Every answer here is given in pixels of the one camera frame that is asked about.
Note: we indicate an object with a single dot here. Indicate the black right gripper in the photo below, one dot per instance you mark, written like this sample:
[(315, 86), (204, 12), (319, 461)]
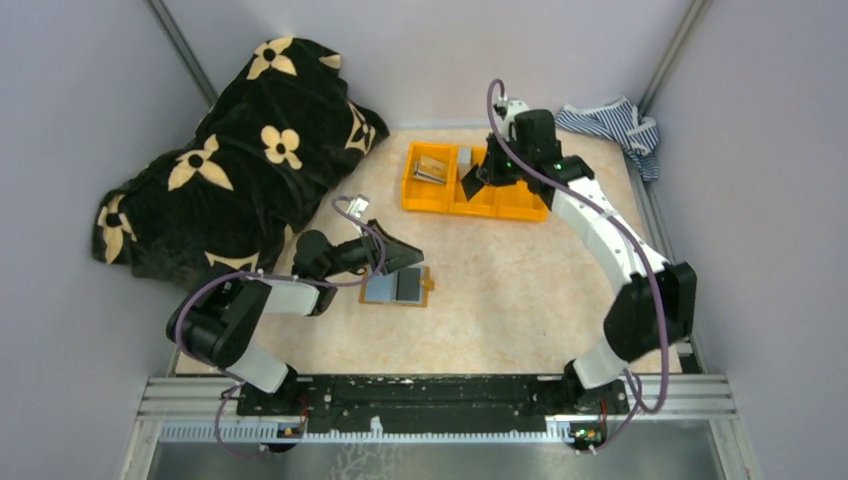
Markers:
[(496, 162)]

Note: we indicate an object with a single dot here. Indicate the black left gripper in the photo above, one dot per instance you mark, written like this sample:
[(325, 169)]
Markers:
[(380, 245)]

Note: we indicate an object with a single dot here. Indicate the black credit card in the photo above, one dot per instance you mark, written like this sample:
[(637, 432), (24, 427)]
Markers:
[(471, 183)]

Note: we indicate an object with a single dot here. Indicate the dark card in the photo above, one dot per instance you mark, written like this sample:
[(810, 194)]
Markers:
[(408, 285)]

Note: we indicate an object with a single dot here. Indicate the tan leather card holder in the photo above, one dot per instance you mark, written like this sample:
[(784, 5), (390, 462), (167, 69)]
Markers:
[(427, 284)]

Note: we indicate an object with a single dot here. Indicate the orange three-compartment bin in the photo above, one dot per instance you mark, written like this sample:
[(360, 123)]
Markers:
[(513, 202)]

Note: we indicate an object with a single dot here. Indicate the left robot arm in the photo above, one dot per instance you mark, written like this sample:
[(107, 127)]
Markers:
[(216, 323)]

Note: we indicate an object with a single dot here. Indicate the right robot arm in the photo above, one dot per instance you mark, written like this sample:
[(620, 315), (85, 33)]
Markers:
[(655, 298)]

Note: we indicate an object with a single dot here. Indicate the grey box in bin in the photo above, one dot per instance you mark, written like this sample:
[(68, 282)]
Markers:
[(464, 161)]

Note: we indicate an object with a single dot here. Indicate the blue striped cloth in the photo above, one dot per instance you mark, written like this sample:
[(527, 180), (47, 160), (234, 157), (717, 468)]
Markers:
[(623, 123)]

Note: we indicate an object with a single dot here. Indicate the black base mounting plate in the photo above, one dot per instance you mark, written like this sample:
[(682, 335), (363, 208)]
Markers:
[(441, 404)]

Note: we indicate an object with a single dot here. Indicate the black floral blanket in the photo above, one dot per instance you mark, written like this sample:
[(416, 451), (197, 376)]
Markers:
[(280, 136)]

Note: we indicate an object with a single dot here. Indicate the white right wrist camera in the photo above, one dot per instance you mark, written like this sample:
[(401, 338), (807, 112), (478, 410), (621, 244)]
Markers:
[(505, 110)]

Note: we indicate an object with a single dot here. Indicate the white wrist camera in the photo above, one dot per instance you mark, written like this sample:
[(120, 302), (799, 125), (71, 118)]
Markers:
[(357, 206), (505, 110)]

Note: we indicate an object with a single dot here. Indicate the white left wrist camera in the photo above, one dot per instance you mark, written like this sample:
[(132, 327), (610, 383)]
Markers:
[(357, 206)]

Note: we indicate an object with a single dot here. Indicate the aluminium frame rail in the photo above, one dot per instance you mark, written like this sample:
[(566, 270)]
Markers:
[(204, 409)]

